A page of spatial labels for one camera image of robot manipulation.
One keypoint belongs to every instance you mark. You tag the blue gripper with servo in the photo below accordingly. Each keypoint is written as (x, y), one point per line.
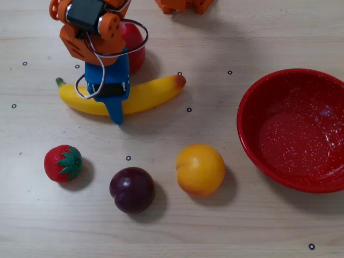
(107, 73)

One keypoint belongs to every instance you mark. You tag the yellow toy banana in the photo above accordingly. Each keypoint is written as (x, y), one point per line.
(153, 92)

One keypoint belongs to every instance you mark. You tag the orange robot base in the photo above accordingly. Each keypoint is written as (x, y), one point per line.
(185, 4)

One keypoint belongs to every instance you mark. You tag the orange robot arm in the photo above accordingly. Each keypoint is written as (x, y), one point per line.
(107, 40)

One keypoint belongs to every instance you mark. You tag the red speckled bowl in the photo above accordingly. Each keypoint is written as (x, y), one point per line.
(293, 139)

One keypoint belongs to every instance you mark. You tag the red toy apple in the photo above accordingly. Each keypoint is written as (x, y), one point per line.
(136, 45)

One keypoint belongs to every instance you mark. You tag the red toy strawberry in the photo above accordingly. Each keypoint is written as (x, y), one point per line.
(55, 164)

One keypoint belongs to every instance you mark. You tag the dark purple toy plum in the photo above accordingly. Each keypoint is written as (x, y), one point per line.
(131, 190)

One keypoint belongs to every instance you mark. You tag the yellow orange toy peach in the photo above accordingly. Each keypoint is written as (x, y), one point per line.
(200, 170)

